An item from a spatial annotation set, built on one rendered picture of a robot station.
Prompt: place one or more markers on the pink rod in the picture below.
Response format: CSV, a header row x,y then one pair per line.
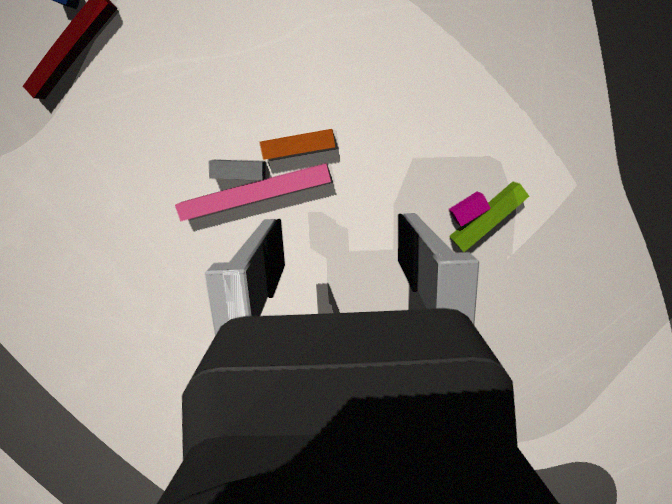
x,y
254,191

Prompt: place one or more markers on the red rod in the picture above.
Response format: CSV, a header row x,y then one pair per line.
x,y
68,46

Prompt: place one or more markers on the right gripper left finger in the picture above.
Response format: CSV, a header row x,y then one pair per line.
x,y
241,286

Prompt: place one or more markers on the small blue cube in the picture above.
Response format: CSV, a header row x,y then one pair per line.
x,y
69,3

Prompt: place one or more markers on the grey rod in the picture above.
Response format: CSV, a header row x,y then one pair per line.
x,y
237,169

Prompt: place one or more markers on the orange rod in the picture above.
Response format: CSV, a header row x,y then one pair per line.
x,y
296,144

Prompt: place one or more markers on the magenta rectangular block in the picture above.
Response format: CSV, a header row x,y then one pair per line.
x,y
469,208

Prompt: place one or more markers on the lime green rod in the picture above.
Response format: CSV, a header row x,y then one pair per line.
x,y
501,206

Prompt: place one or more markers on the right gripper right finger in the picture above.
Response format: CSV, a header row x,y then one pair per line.
x,y
444,279

